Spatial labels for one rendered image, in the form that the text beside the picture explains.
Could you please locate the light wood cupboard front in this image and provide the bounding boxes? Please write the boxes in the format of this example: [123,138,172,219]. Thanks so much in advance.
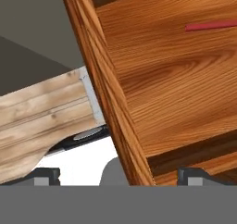
[0,65,107,185]

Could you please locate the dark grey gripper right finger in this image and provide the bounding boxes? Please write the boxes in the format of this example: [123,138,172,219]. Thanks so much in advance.
[177,167,237,187]

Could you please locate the red straw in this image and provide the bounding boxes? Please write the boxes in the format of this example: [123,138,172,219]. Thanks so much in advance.
[184,19,237,32]

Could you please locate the reddish brown wooden drawer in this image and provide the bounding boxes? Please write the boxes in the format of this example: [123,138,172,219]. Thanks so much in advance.
[58,0,237,187]

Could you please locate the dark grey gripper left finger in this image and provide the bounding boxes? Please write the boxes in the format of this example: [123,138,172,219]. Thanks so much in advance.
[5,168,61,187]

